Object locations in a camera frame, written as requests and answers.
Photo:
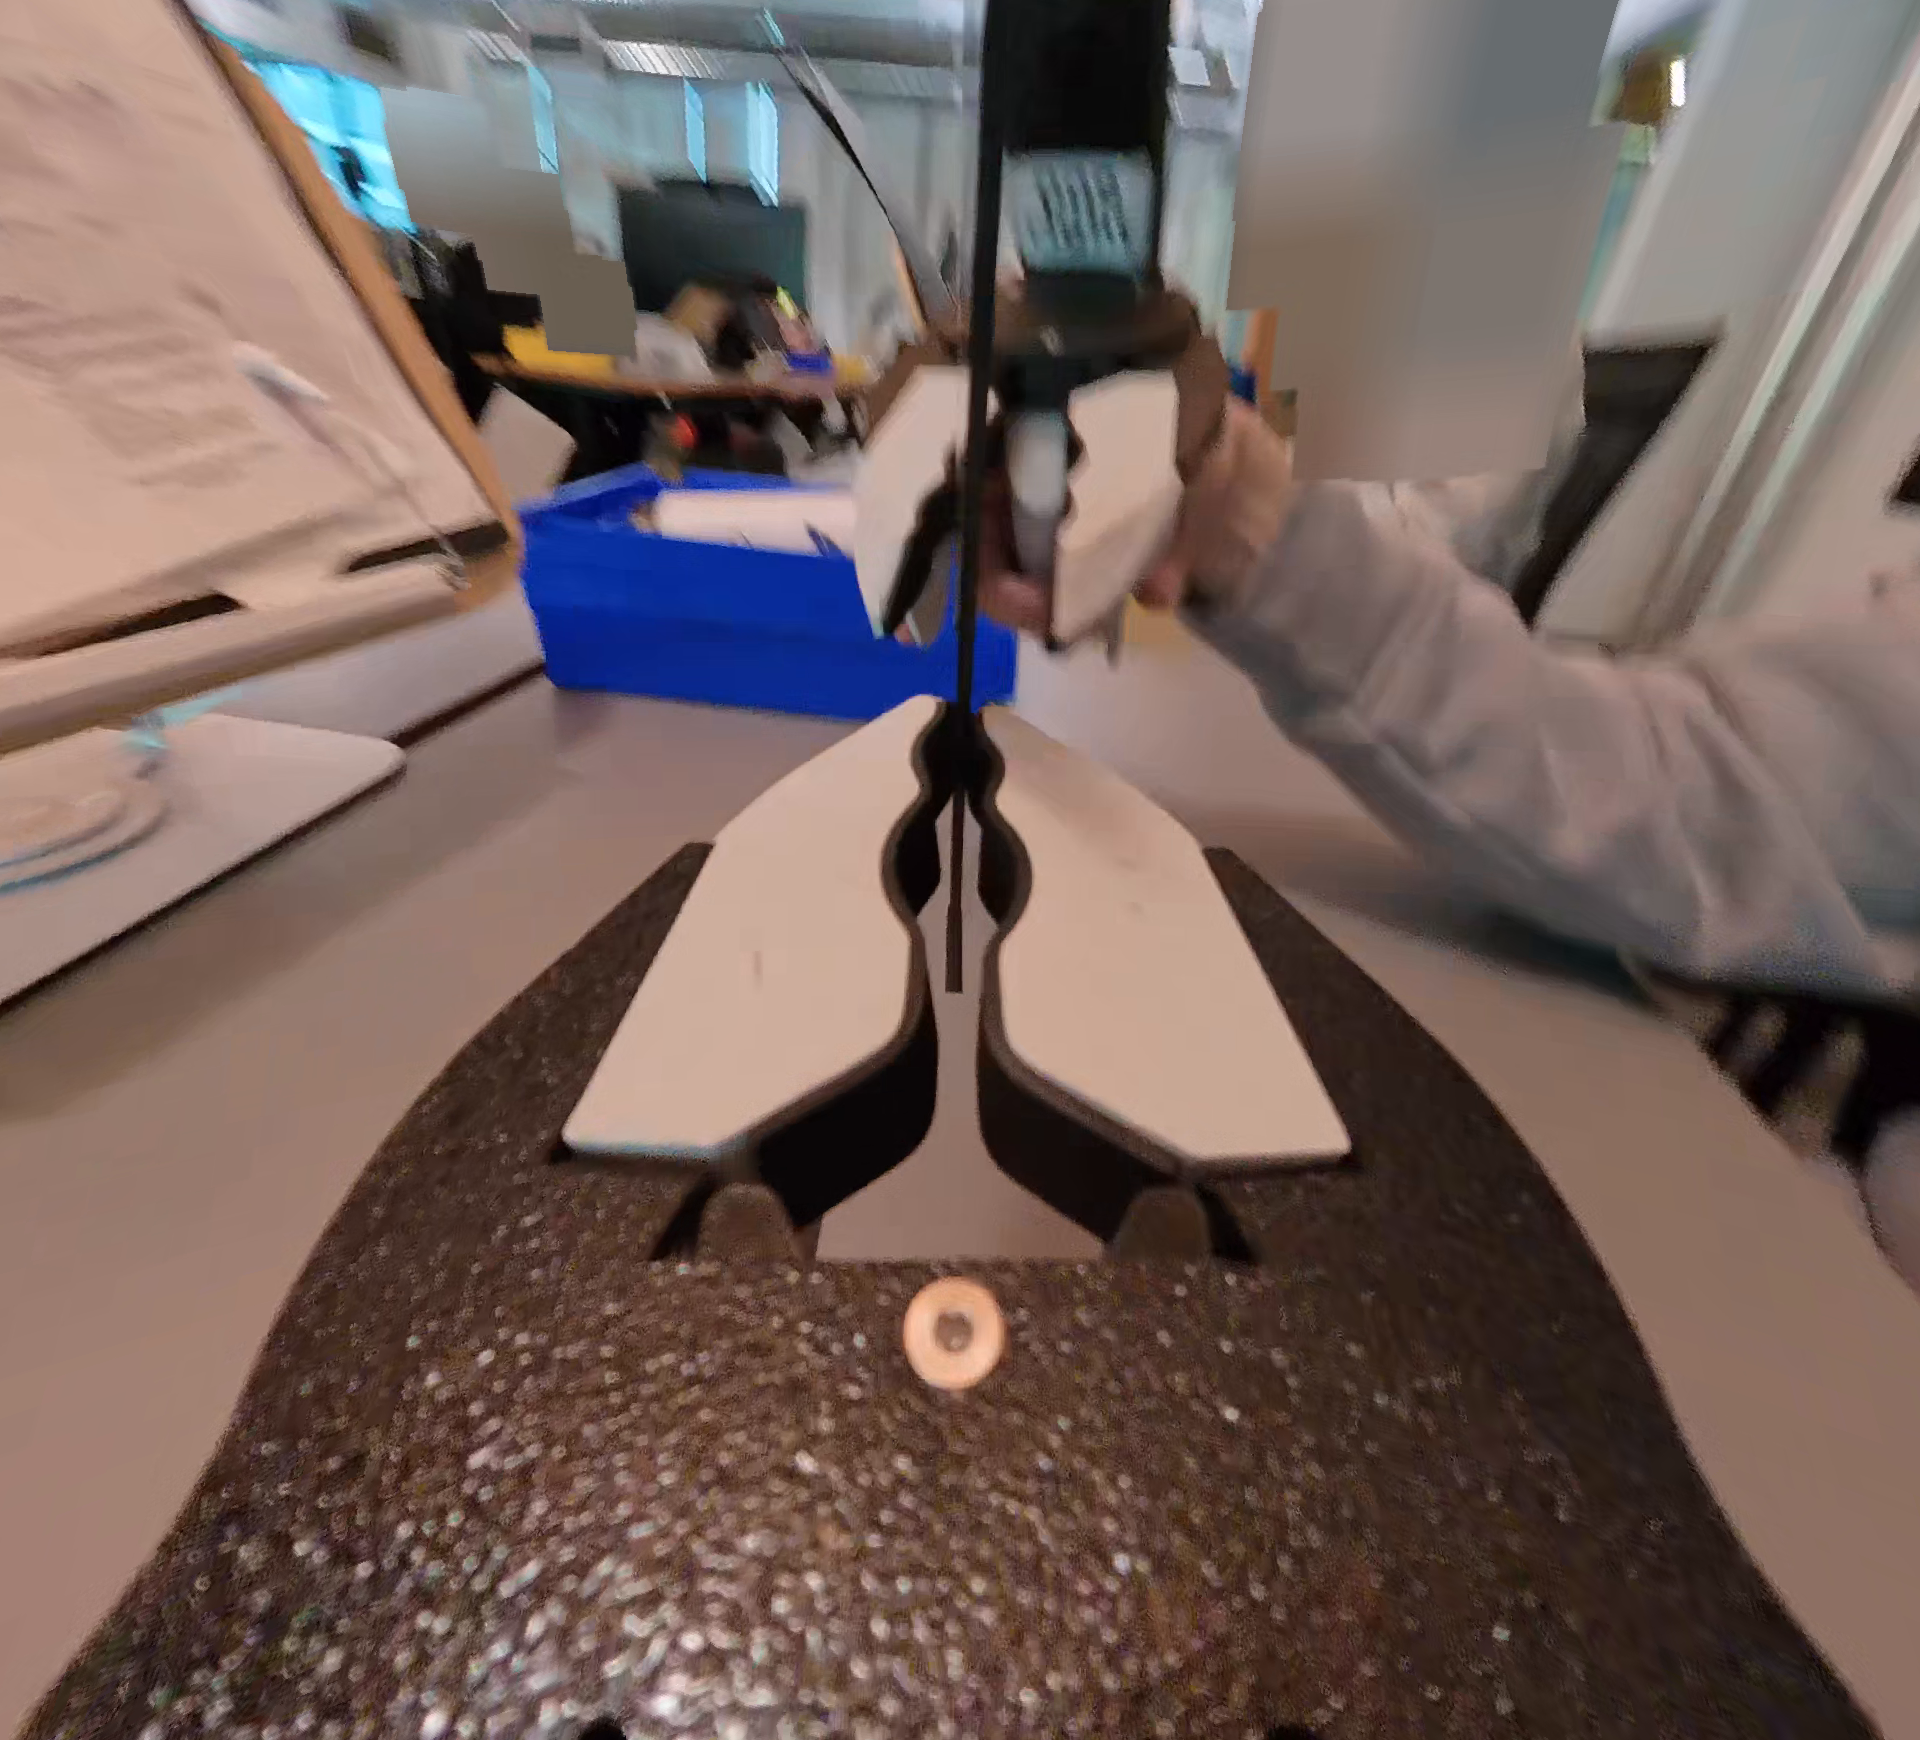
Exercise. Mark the thin black plate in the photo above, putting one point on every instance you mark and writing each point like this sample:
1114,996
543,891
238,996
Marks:
983,271

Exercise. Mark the exercise sheet with blue banner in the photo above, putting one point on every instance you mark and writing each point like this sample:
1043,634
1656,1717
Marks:
152,346

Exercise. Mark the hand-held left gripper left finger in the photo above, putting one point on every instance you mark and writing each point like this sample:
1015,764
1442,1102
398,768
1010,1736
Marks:
750,991

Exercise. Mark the person's right hand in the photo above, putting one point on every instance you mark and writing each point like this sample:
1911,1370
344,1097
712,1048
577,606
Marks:
1238,496

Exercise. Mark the grey desk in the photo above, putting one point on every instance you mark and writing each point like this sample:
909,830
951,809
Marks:
301,1096

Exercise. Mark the blue plastic bin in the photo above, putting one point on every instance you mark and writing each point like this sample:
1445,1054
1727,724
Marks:
677,639

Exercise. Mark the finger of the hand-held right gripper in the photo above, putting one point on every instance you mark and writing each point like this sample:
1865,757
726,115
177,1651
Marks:
901,466
1126,496

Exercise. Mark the wooden document stand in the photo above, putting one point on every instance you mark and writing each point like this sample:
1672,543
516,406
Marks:
225,781

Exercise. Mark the person's right forearm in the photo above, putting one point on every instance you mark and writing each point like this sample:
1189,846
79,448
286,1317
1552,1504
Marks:
1499,750

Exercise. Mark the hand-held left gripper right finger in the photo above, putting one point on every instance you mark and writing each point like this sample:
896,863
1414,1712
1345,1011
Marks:
1155,991

